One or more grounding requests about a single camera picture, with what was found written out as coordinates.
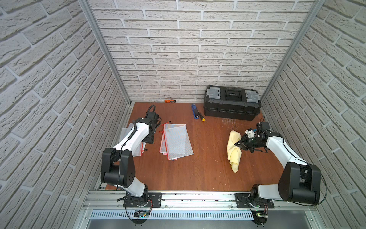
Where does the yellow cleaning cloth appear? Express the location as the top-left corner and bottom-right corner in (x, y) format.
(226, 130), (242, 173)

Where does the white mesh document bag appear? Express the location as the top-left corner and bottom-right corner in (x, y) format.
(117, 123), (134, 150)
(159, 121), (171, 155)

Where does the red zipper mesh document bag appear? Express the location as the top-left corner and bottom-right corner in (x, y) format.
(163, 124), (193, 160)

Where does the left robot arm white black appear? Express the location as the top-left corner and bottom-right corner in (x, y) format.
(100, 122), (150, 207)

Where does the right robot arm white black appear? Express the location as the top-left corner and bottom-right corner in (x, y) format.
(234, 132), (326, 207)

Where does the orange black utility knife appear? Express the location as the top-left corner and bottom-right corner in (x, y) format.
(165, 99), (176, 103)

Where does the black plastic toolbox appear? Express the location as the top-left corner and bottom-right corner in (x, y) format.
(204, 85), (261, 121)

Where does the blue tool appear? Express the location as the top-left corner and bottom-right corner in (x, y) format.
(192, 104), (200, 119)

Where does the black yellow screwdriver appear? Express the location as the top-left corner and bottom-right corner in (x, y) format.
(199, 112), (205, 122)

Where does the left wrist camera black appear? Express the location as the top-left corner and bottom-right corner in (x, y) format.
(144, 111), (161, 131)

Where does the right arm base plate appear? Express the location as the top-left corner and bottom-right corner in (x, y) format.
(234, 193), (275, 209)

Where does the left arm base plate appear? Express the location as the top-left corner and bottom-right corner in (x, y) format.
(122, 192), (163, 208)

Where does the aluminium front rail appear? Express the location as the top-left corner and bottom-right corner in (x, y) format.
(82, 190), (316, 211)

